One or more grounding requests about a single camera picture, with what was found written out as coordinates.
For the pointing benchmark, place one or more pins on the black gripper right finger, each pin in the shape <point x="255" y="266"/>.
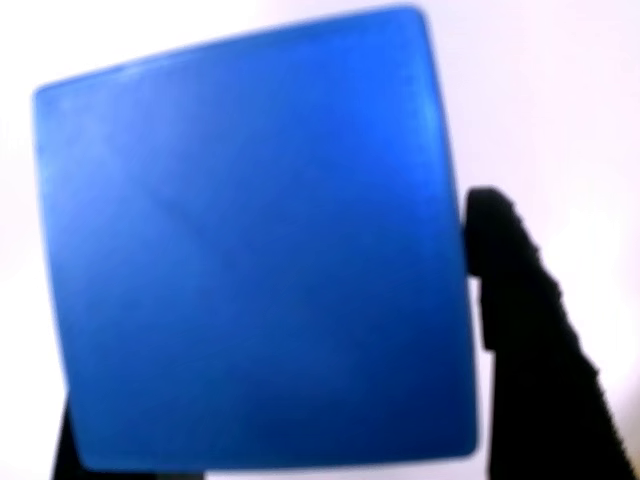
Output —
<point x="540" y="360"/>

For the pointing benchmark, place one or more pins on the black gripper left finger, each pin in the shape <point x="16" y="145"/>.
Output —
<point x="70" y="455"/>

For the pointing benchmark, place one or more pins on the blue cube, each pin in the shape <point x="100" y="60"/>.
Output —
<point x="255" y="240"/>

